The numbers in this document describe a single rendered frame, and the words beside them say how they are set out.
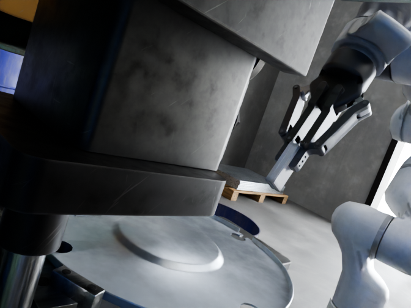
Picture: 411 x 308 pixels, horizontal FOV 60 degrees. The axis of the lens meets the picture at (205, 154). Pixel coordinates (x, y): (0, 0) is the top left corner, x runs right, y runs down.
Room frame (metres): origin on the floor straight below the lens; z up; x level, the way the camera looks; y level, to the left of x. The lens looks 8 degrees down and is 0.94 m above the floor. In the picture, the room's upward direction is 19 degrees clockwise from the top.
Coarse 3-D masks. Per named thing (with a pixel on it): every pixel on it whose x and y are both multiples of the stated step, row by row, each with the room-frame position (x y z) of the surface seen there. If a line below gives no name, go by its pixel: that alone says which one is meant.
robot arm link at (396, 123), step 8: (408, 104) 0.96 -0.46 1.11; (400, 112) 0.95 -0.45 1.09; (408, 112) 0.95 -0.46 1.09; (392, 120) 0.97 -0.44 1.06; (400, 120) 0.95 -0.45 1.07; (408, 120) 0.94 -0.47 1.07; (392, 128) 0.97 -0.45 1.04; (400, 128) 0.95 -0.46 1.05; (408, 128) 0.94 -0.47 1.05; (392, 136) 0.98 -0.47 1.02; (400, 136) 0.96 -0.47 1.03; (408, 136) 0.94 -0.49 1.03
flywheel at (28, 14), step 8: (0, 0) 0.51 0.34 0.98; (8, 0) 0.51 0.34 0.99; (16, 0) 0.52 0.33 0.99; (24, 0) 0.53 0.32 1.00; (32, 0) 0.54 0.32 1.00; (0, 8) 0.51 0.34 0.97; (8, 8) 0.52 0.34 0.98; (16, 8) 0.52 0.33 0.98; (24, 8) 0.53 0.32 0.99; (32, 8) 0.54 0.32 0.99; (8, 16) 0.59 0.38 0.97; (16, 16) 0.53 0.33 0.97; (24, 16) 0.53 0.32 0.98; (32, 16) 0.54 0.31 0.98
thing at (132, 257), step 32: (96, 224) 0.36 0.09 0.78; (128, 224) 0.37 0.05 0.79; (160, 224) 0.41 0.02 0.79; (192, 224) 0.46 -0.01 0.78; (224, 224) 0.51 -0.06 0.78; (64, 256) 0.28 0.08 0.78; (96, 256) 0.30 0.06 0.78; (128, 256) 0.32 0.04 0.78; (160, 256) 0.33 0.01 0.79; (192, 256) 0.35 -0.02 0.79; (224, 256) 0.39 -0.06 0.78; (256, 256) 0.43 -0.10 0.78; (128, 288) 0.26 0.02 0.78; (160, 288) 0.28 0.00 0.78; (192, 288) 0.30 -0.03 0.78; (224, 288) 0.32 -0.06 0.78; (256, 288) 0.34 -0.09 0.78; (288, 288) 0.37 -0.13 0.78
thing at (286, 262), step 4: (220, 216) 0.55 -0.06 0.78; (228, 220) 0.54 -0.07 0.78; (240, 228) 0.52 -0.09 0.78; (240, 232) 0.50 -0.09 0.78; (244, 232) 0.51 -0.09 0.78; (232, 236) 0.47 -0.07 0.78; (236, 236) 0.48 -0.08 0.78; (240, 236) 0.49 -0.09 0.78; (244, 236) 0.49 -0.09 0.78; (248, 236) 0.50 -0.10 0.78; (252, 236) 0.50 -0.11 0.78; (240, 240) 0.47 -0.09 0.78; (244, 240) 0.48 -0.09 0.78; (260, 240) 0.50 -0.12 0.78; (264, 244) 0.49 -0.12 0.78; (268, 248) 0.48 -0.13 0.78; (272, 248) 0.48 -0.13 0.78; (276, 252) 0.47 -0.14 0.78; (276, 256) 0.46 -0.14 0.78; (280, 256) 0.46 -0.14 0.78; (284, 256) 0.47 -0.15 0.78; (280, 260) 0.45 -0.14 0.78; (284, 260) 0.45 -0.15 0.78; (288, 260) 0.46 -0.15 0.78; (284, 264) 0.44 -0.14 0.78; (288, 264) 0.45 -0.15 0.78; (288, 268) 0.45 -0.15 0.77
